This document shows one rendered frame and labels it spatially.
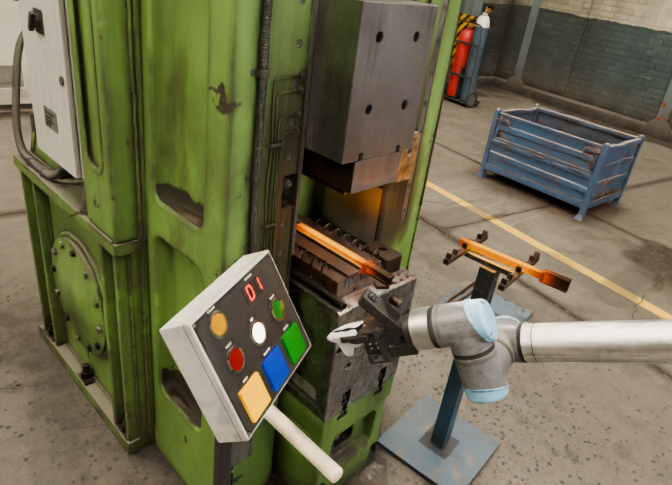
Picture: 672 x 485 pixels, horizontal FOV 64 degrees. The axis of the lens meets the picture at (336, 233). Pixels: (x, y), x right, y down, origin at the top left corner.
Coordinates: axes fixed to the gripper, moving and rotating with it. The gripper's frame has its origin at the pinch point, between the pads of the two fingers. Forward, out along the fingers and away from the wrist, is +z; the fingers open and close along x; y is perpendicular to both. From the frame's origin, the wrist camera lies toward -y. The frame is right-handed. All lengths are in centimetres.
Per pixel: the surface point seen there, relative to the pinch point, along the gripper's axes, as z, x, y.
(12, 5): 392, 325, -226
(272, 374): 10.2, -12.7, 0.6
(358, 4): -23, 31, -66
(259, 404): 10.2, -20.5, 2.4
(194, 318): 11.1, -24.9, -21.7
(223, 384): 10.9, -26.2, -7.2
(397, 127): -16, 50, -34
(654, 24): -180, 856, 51
